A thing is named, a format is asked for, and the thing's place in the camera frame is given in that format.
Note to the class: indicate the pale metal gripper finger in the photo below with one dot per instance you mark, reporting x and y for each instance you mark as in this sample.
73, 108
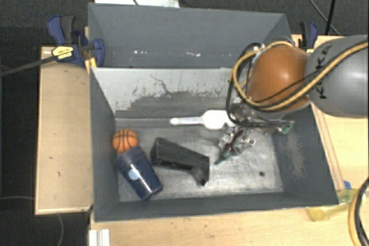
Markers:
245, 143
227, 141

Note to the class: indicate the white brush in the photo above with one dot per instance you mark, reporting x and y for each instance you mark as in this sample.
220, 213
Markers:
213, 119

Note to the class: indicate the black stapler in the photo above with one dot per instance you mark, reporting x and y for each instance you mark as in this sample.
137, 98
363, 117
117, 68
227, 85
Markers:
178, 157

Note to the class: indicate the dark blue cup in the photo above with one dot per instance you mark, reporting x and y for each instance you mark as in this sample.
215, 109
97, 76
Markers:
138, 173

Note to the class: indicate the orange toy basketball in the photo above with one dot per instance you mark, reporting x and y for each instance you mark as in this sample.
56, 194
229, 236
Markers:
125, 140

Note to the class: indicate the grey metal bin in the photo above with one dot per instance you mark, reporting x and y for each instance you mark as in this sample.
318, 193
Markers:
184, 37

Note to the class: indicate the pale wood board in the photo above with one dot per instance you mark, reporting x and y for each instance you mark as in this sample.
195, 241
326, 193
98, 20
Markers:
64, 135

